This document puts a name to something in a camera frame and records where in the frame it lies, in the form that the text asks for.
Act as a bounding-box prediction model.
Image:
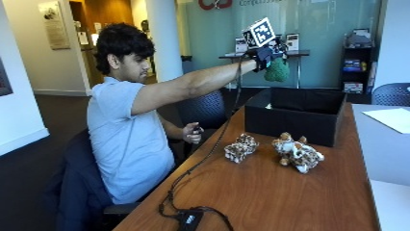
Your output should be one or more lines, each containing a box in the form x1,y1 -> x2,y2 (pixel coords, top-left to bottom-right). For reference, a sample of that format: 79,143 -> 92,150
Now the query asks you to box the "dark mesh chair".
176,90 -> 228,129

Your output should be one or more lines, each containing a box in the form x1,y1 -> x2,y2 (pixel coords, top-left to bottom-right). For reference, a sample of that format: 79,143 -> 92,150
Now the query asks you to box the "dark perforated chair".
370,82 -> 410,108

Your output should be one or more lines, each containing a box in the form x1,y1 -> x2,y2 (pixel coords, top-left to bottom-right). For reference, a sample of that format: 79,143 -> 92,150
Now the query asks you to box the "white round column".
145,0 -> 185,84

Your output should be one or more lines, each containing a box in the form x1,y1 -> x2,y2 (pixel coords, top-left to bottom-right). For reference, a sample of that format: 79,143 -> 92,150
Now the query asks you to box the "white paper sheet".
361,107 -> 410,135

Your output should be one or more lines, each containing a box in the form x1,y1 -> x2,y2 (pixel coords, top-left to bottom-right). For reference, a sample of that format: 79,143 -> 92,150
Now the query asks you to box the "spotted leopard soft toy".
272,131 -> 325,175

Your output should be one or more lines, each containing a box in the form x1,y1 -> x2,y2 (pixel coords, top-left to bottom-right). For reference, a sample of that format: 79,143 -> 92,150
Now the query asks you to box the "framed wall poster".
38,0 -> 72,51

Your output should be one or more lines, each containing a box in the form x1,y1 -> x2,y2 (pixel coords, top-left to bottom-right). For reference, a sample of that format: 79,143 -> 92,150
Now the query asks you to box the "the person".
85,22 -> 258,206

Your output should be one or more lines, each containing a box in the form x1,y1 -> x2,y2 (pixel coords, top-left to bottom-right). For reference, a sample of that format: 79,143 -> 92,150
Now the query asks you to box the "black cable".
157,52 -> 252,231

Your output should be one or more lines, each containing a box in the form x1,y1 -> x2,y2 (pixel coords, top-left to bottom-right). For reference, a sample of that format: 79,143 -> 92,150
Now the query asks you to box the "black fabric storage box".
244,87 -> 348,148

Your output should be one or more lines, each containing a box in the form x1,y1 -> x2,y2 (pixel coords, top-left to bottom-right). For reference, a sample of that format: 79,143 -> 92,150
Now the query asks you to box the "display brochure stand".
285,33 -> 301,52

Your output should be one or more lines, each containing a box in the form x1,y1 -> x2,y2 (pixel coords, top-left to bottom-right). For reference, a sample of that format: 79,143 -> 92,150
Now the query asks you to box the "black bookshelf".
338,28 -> 380,95

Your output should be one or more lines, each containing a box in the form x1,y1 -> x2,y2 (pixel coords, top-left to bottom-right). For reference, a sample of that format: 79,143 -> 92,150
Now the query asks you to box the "dark jacket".
43,128 -> 115,231

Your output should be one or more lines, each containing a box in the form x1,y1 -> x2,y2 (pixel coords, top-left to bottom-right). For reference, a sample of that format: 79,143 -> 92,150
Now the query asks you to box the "dark office chair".
63,128 -> 145,231

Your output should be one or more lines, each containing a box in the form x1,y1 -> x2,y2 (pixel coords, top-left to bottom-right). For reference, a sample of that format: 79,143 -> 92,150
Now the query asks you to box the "dark framed picture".
0,57 -> 15,97

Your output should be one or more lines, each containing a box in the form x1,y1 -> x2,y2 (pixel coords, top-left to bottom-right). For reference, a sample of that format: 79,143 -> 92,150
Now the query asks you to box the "green soft toy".
262,57 -> 290,83

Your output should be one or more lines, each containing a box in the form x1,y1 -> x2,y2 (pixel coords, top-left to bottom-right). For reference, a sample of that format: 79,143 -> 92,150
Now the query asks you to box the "white cube with black markers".
243,16 -> 277,50

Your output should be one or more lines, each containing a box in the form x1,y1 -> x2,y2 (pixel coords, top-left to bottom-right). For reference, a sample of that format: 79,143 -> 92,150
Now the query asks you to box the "black hub box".
176,209 -> 205,231

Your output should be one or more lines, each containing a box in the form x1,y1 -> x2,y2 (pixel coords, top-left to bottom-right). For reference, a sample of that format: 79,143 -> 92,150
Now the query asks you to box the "small spotted soft toy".
223,133 -> 260,165

